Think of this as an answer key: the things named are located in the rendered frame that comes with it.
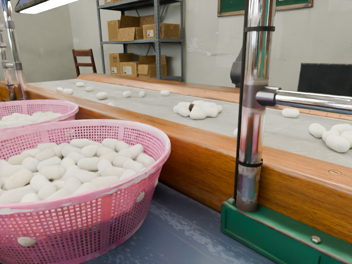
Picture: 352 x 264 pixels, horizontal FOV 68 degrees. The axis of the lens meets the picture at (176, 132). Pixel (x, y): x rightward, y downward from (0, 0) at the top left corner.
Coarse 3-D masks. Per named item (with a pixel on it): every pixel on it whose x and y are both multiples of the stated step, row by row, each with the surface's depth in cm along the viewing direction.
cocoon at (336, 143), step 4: (328, 136) 39; (332, 136) 38; (336, 136) 38; (328, 140) 38; (332, 140) 38; (336, 140) 37; (340, 140) 36; (344, 140) 36; (328, 144) 38; (332, 144) 37; (336, 144) 37; (340, 144) 36; (344, 144) 36; (348, 144) 36; (332, 148) 38; (336, 148) 37; (340, 148) 36; (344, 148) 36; (348, 148) 36; (340, 152) 37
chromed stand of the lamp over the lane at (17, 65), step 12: (0, 24) 88; (12, 24) 78; (0, 36) 89; (12, 36) 78; (0, 48) 90; (12, 48) 79; (12, 84) 94; (24, 84) 83; (12, 96) 95; (24, 96) 84; (12, 108) 95
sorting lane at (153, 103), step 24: (120, 96) 85; (144, 96) 84; (168, 96) 84; (192, 120) 55; (216, 120) 55; (288, 120) 54; (312, 120) 54; (336, 120) 53; (264, 144) 41; (288, 144) 41; (312, 144) 41
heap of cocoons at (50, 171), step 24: (48, 144) 41; (72, 144) 43; (96, 144) 41; (120, 144) 41; (0, 168) 34; (24, 168) 34; (48, 168) 33; (72, 168) 33; (96, 168) 35; (120, 168) 32; (144, 168) 32; (0, 192) 28; (24, 192) 28; (48, 192) 28; (72, 192) 28; (144, 192) 28; (24, 240) 23
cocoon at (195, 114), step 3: (192, 111) 55; (195, 111) 55; (198, 111) 55; (201, 111) 55; (204, 111) 55; (192, 114) 55; (195, 114) 55; (198, 114) 55; (201, 114) 55; (204, 114) 55; (192, 117) 55; (195, 117) 55; (198, 117) 55; (201, 117) 55; (204, 117) 55
